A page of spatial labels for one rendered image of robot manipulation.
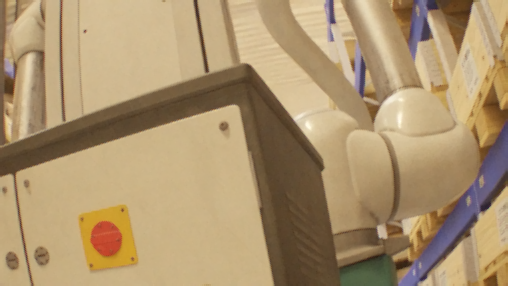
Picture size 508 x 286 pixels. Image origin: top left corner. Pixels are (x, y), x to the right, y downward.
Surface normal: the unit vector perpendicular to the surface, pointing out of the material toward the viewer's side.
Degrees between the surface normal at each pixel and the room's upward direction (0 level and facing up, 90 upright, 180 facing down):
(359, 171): 90
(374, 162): 87
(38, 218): 90
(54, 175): 90
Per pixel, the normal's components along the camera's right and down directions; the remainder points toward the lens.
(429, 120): 0.09, -0.56
